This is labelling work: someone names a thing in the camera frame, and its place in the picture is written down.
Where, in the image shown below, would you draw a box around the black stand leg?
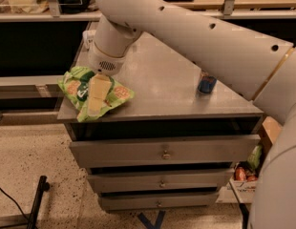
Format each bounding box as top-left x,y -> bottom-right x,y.
27,176 -> 50,229
229,180 -> 249,229

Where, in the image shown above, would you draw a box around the middle grey drawer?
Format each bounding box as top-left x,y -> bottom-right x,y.
88,169 -> 233,193

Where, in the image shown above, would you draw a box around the bottom grey drawer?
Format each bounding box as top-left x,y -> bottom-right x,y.
98,192 -> 219,211

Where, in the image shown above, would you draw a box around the grey drawer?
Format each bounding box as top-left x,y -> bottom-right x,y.
70,135 -> 260,168
98,192 -> 219,211
88,169 -> 233,193

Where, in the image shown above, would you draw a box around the black stand leg right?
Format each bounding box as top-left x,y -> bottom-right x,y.
229,180 -> 249,229

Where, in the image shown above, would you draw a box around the orange snack packs in box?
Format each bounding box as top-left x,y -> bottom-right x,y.
234,167 -> 258,182

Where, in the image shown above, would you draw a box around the white cardboard box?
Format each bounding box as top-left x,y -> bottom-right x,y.
217,117 -> 282,204

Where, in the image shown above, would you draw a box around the green rice chip bag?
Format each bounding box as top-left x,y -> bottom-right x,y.
58,66 -> 134,122

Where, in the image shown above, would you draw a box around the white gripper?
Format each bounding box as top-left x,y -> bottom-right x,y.
87,42 -> 126,116

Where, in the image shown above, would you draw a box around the clear plastic water bottle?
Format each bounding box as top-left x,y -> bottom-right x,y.
82,30 -> 95,50

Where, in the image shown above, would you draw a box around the black cable on floor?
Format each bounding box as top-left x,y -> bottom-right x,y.
0,181 -> 31,222

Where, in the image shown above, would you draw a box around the black stand leg left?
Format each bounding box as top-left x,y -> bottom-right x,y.
27,176 -> 50,229

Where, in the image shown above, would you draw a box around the green snack bag in box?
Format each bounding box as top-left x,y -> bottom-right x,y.
247,145 -> 263,171

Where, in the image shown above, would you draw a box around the top grey drawer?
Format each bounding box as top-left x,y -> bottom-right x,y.
70,135 -> 260,168

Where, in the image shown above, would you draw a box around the grey drawer cabinet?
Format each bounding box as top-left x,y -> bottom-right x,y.
58,34 -> 264,198

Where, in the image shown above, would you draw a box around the blue silver energy drink can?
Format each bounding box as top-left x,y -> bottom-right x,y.
197,71 -> 217,94

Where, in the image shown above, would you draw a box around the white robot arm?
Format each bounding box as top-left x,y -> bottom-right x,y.
89,0 -> 296,229

